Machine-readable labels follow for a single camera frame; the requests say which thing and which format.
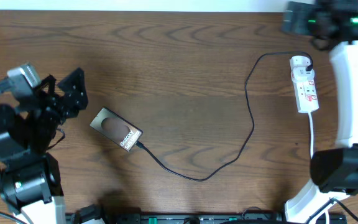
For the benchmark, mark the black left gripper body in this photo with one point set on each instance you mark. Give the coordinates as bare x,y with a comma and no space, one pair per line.
55,101

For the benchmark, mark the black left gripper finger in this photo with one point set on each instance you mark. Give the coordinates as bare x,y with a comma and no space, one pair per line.
75,98
46,88

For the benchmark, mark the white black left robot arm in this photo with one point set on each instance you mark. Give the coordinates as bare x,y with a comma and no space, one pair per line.
30,182

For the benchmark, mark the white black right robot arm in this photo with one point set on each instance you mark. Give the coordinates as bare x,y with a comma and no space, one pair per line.
332,26

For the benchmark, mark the white charger adapter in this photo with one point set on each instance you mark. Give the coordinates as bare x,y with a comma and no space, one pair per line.
300,61

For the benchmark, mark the white power strip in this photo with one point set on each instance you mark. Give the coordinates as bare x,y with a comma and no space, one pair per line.
305,90

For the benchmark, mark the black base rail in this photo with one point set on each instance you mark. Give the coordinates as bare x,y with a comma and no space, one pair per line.
216,218

